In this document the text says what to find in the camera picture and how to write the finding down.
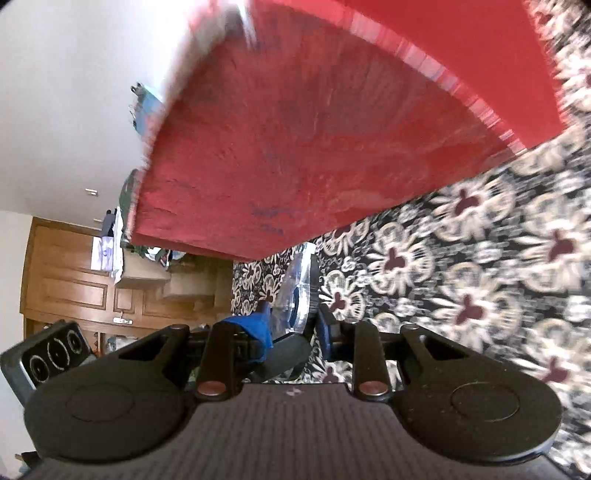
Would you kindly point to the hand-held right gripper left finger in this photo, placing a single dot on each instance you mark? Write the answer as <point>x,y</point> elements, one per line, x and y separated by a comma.
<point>256,330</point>

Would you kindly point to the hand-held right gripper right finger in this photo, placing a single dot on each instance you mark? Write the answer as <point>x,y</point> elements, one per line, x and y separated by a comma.
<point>328,330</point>

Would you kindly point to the shiny silver disc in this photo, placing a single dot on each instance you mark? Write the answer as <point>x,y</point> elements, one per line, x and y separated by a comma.
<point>295,290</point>

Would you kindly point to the red cardboard box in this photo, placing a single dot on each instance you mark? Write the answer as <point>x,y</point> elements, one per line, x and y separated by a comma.
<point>300,152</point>

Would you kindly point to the wooden cabinet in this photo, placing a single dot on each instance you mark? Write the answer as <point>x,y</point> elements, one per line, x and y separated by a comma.
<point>64,277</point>

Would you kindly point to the pile of white papers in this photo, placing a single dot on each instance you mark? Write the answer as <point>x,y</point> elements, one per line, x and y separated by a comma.
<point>107,254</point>

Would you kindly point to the dark green bag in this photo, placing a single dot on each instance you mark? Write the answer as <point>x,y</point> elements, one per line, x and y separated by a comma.
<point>127,194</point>

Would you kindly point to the blue box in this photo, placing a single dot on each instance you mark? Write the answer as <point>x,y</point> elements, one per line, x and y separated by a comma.
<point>147,108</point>

